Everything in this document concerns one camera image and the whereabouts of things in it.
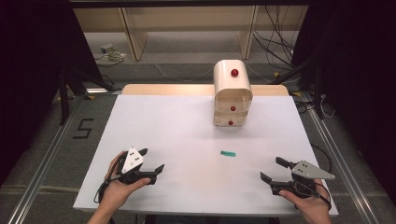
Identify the cream drawer with red knob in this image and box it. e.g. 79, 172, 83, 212
214, 100, 252, 115
213, 112, 248, 127

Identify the bundle of black cables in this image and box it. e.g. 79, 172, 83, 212
252, 5, 296, 70

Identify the cream drawer cabinet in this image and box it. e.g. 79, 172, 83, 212
212, 59, 254, 127

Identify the black floor cable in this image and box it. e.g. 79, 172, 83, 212
311, 143, 332, 177

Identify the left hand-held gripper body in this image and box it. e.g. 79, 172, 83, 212
116, 147, 157, 186

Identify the left hand-held gripper cable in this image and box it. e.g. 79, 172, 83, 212
93, 175, 121, 204

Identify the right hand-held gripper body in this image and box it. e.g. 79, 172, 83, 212
270, 160, 336, 199

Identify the long white cable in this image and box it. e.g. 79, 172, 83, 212
145, 58, 216, 83

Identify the person's right hand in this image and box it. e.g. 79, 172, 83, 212
278, 179, 332, 224

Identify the black curtain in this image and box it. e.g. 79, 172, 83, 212
291, 0, 396, 204
0, 0, 105, 185

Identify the person's left hand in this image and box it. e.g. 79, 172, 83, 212
98, 151, 152, 215

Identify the aluminium rail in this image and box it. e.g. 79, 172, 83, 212
306, 92, 380, 224
7, 94, 86, 224

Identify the right hand-held gripper cable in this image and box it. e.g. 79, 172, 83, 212
313, 182, 332, 210

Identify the black metal stand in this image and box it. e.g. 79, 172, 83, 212
58, 64, 117, 126
270, 59, 325, 120

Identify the hand-held gripper cable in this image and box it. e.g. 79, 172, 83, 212
93, 175, 121, 204
313, 182, 332, 210

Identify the wooden table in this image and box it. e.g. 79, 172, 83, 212
121, 83, 290, 97

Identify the coiled white cable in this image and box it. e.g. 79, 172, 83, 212
94, 50, 127, 68

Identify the light wooden desk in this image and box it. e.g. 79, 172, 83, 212
73, 5, 309, 62

